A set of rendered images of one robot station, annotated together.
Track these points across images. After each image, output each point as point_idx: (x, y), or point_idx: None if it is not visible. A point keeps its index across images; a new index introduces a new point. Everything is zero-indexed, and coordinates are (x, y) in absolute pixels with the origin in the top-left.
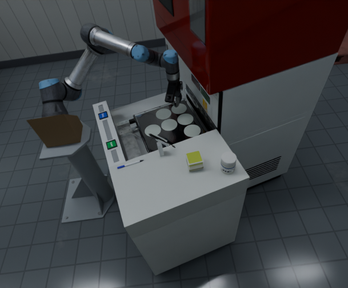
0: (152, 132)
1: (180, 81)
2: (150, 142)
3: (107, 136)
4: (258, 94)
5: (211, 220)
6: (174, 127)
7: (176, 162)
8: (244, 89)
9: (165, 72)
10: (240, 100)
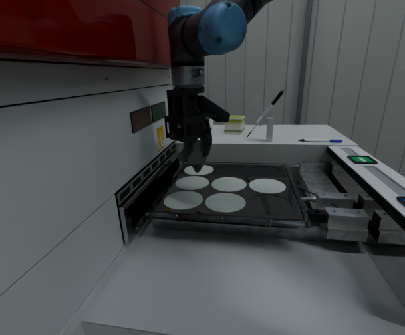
0: (269, 183)
1: (167, 116)
2: (280, 175)
3: (378, 172)
4: None
5: None
6: (223, 178)
7: (253, 135)
8: None
9: (201, 71)
10: None
